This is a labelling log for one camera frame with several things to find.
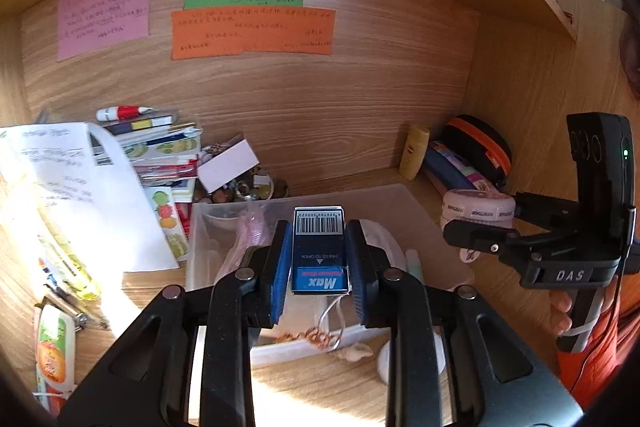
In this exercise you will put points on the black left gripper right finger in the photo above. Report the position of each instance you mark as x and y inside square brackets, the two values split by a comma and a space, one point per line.
[495, 379]

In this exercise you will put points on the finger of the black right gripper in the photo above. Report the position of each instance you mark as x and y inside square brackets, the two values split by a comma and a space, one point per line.
[506, 244]
[549, 213]

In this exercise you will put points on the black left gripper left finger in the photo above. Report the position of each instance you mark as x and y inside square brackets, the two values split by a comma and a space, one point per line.
[144, 378]

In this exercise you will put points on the blue Max staples box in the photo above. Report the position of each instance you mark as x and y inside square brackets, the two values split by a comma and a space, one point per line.
[319, 265]

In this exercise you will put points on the person's right hand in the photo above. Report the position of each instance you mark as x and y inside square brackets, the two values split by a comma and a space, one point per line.
[561, 303]

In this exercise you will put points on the orange jacket sleeve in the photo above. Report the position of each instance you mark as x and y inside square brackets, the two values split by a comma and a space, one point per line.
[587, 373]

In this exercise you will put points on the mint green tube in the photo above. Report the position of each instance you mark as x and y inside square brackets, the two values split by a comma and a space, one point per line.
[414, 265]

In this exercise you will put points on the blue pencil pouch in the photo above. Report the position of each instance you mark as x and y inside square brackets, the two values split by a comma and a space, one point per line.
[452, 172]

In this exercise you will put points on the black orange round case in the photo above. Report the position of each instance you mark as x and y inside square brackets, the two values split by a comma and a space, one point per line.
[480, 145]

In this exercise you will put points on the clear plastic storage bin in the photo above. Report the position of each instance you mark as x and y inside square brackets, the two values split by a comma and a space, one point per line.
[390, 218]

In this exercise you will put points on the white round jar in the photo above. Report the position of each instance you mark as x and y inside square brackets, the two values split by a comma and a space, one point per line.
[384, 359]

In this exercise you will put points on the crumpled beige paper ball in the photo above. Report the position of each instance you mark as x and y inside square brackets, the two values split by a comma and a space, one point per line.
[354, 353]

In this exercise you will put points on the yellow lotion tube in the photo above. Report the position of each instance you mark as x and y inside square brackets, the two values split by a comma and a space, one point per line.
[414, 151]

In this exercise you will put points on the white printed paper sheet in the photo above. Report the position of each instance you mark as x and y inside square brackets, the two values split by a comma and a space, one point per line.
[74, 183]

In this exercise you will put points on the small white box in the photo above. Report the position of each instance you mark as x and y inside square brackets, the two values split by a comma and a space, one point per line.
[227, 166]

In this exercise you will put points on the stack of books and pens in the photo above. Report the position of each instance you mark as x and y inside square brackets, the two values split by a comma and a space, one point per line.
[164, 151]

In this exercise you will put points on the orange paper note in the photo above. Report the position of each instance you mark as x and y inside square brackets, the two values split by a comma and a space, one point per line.
[233, 30]

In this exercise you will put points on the pink paper note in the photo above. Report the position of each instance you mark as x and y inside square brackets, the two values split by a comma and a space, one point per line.
[90, 25]

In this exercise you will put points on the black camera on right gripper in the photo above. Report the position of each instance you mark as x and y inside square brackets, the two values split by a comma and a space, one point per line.
[601, 147]

